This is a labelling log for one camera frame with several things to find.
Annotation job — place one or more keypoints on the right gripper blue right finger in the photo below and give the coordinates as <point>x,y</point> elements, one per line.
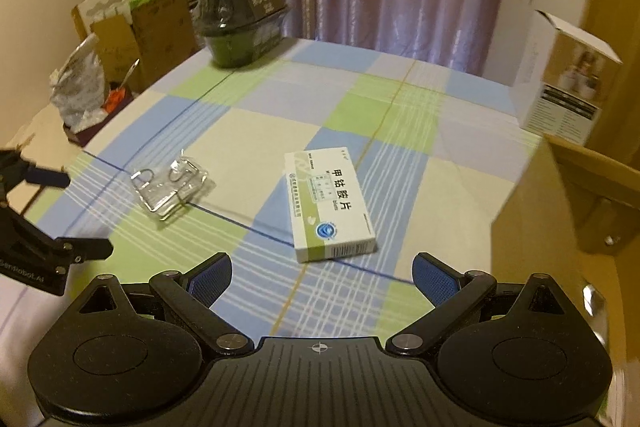
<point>456,297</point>

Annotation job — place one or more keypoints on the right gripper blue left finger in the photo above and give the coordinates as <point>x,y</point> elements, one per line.
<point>186,300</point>

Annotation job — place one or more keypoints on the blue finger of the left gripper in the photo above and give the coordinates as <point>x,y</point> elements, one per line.
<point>15,169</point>
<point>82,249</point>

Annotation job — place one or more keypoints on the clear packet with metal hooks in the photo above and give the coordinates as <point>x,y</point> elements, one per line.
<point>162,192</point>

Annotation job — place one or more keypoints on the white pill tablet box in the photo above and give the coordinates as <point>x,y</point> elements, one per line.
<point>329,218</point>

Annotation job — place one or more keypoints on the crumpled plastic bag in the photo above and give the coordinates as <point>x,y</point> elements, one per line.
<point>79,86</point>

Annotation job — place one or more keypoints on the large brown cardboard box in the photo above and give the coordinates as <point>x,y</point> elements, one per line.
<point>574,214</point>

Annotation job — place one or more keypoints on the white carved chair back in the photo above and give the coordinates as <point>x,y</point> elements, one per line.
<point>91,11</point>

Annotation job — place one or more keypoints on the brown cardboard boxes stack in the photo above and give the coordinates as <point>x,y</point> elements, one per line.
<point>160,38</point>

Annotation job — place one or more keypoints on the white product box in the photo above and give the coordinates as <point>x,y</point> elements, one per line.
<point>564,78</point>

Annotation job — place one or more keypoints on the dark green wrapped container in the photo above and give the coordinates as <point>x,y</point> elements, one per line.
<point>238,32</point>

